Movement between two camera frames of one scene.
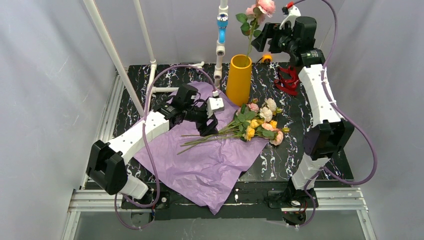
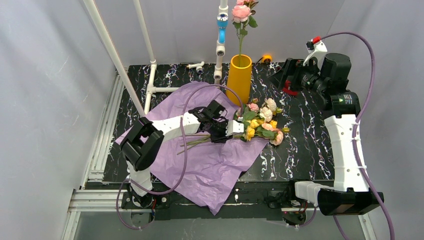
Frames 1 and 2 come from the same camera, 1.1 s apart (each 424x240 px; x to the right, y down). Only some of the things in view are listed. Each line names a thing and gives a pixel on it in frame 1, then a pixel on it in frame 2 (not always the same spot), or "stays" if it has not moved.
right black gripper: x=269 y=37 to x=294 y=74
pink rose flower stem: x=255 y=14 to x=241 y=15
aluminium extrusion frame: x=351 y=198 stays
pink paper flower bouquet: x=252 y=119 stays
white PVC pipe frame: x=220 y=53 stays
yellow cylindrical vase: x=239 y=82 stays
